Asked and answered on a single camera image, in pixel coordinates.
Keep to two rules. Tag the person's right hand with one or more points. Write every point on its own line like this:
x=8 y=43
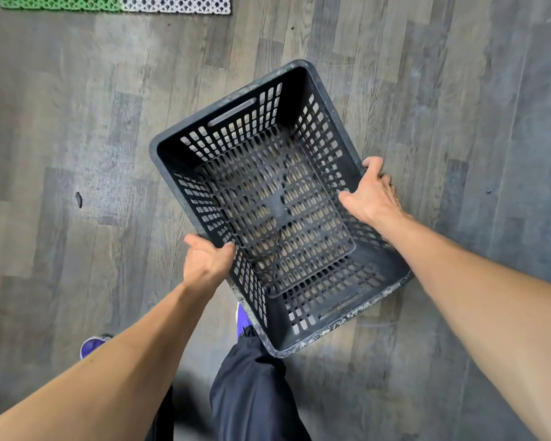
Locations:
x=374 y=202

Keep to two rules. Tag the purple left shoe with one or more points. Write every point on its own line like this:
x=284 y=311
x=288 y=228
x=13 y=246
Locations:
x=94 y=346

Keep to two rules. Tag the person's left forearm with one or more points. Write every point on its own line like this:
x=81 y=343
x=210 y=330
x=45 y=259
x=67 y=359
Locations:
x=105 y=381

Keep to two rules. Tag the purple shoe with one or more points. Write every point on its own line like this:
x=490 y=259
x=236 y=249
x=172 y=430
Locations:
x=94 y=346
x=243 y=321

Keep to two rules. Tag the person's right forearm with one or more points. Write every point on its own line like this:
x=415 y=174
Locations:
x=486 y=307

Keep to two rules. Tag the black trousers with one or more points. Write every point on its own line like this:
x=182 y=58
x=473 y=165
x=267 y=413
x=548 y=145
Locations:
x=252 y=395

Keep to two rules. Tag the orange green white floor mat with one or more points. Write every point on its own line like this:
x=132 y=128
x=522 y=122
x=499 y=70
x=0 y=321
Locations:
x=96 y=2

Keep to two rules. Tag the black plastic crate rectangular slots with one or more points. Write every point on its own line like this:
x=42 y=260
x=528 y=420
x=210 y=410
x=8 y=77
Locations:
x=280 y=211

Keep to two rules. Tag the person's left hand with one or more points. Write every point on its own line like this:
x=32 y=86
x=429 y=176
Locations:
x=206 y=266

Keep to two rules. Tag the purple right shoe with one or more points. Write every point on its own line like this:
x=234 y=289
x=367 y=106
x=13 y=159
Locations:
x=243 y=321

